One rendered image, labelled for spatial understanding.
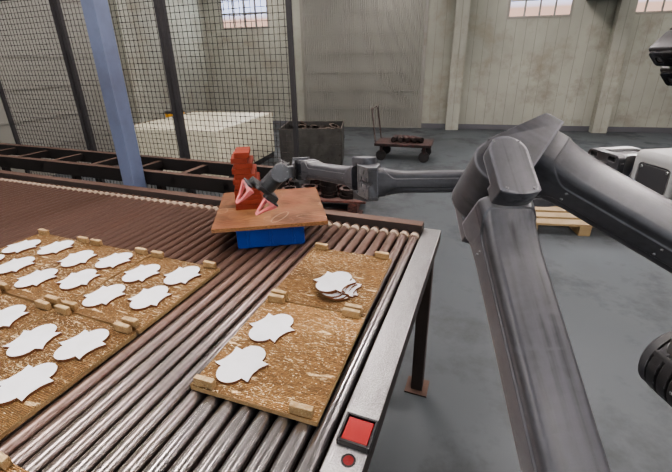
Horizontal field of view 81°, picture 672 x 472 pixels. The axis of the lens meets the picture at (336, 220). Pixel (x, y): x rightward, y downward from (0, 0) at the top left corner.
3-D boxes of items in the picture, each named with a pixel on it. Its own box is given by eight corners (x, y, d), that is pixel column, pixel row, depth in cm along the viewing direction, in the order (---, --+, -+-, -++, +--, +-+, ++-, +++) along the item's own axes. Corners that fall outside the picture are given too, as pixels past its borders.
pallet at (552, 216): (615, 207, 465) (618, 197, 460) (660, 241, 380) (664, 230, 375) (494, 202, 490) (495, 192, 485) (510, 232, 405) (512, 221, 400)
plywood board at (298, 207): (316, 190, 219) (316, 186, 218) (328, 224, 173) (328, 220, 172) (224, 195, 212) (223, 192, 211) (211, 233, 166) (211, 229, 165)
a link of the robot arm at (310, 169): (382, 199, 99) (382, 156, 96) (364, 202, 96) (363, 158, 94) (309, 183, 136) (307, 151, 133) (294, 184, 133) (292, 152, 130)
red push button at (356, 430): (374, 427, 90) (374, 423, 89) (366, 450, 85) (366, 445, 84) (349, 420, 92) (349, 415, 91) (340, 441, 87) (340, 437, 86)
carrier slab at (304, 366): (364, 321, 125) (364, 317, 125) (317, 427, 90) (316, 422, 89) (267, 302, 136) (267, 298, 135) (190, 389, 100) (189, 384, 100)
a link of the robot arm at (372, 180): (352, 207, 89) (351, 163, 87) (359, 197, 102) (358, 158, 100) (565, 207, 82) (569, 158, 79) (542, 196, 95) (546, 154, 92)
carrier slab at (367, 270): (392, 261, 161) (392, 258, 161) (364, 320, 126) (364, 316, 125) (313, 250, 172) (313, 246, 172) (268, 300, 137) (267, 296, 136)
